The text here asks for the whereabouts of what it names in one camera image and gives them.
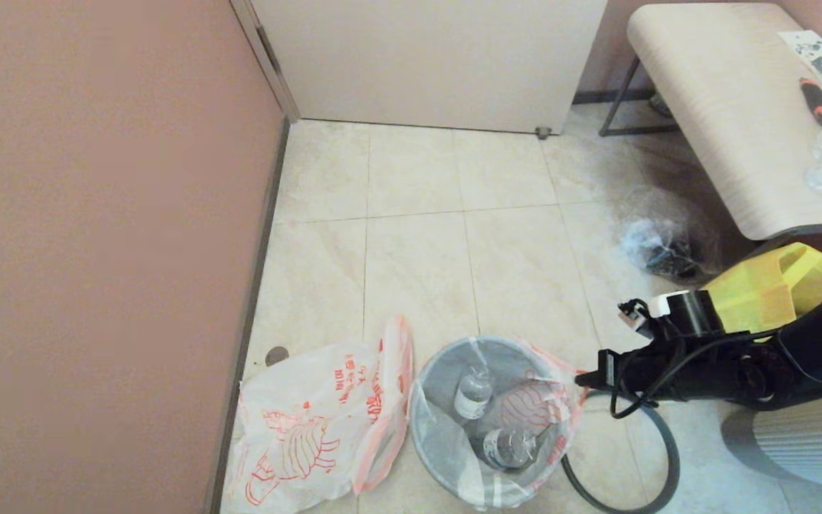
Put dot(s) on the grey door frame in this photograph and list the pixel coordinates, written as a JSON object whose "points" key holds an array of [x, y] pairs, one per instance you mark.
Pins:
{"points": [[268, 53]]}

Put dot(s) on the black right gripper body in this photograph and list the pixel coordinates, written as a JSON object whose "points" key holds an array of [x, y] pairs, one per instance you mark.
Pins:
{"points": [[653, 371]]}

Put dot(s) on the black white printed paper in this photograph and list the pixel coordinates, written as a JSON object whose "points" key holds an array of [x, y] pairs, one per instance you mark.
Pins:
{"points": [[821, 53]]}

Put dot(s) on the clear plastic bottle white label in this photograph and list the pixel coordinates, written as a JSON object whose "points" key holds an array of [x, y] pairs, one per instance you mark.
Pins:
{"points": [[473, 396], [509, 448]]}

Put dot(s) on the clear plastic bag dark contents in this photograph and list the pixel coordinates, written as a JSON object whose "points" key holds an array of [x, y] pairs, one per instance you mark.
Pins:
{"points": [[657, 243]]}

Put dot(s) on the orange black hand tool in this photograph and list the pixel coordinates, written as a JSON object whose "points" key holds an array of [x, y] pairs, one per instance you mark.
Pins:
{"points": [[819, 107]]}

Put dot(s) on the small metal door stopper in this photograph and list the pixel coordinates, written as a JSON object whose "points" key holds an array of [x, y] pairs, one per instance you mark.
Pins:
{"points": [[544, 133]]}

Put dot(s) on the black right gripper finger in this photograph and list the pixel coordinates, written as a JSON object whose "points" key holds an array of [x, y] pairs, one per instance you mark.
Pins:
{"points": [[589, 375], [589, 383]]}

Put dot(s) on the yellow fabric bag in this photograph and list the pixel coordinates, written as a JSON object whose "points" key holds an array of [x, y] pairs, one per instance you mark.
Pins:
{"points": [[760, 300]]}

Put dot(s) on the white door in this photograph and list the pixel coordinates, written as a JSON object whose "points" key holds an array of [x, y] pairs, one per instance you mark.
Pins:
{"points": [[418, 57]]}

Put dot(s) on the white wood bench metal legs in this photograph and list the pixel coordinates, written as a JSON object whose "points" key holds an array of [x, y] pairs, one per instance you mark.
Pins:
{"points": [[725, 107]]}

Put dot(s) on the used white red plastic bag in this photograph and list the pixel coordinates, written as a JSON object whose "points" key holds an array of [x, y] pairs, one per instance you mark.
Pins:
{"points": [[539, 410]]}

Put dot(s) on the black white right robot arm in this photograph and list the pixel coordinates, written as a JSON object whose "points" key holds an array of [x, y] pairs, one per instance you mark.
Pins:
{"points": [[810, 350]]}

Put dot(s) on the black round trash bin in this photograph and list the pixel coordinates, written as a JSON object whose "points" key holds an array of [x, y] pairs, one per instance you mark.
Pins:
{"points": [[447, 400]]}

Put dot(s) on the white red-print plastic bag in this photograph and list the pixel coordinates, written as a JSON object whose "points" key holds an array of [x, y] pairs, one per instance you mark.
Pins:
{"points": [[297, 400]]}

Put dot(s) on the round grey floor plug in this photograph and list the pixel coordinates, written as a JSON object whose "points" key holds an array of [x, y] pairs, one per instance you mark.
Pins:
{"points": [[277, 355]]}

